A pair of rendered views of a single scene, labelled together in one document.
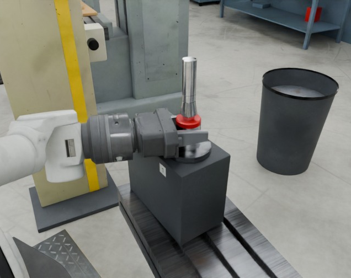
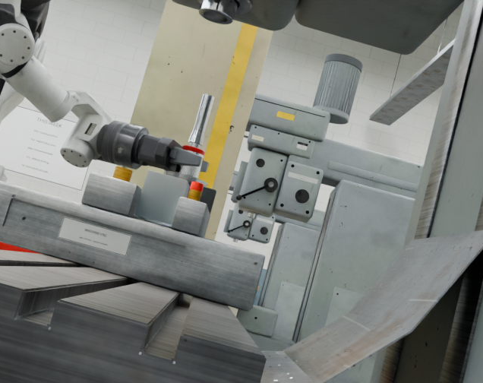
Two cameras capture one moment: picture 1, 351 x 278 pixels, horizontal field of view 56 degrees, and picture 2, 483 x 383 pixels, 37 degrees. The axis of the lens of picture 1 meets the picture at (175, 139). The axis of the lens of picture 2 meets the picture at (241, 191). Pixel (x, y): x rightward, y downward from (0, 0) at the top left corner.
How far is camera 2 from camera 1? 115 cm
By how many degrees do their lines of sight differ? 47
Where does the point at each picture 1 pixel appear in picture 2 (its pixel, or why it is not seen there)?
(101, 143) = (113, 129)
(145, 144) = (145, 142)
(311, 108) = not seen: outside the picture
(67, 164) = (80, 138)
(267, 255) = not seen: hidden behind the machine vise
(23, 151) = (60, 90)
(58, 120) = (94, 104)
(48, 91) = not seen: hidden behind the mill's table
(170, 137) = (165, 140)
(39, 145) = (71, 99)
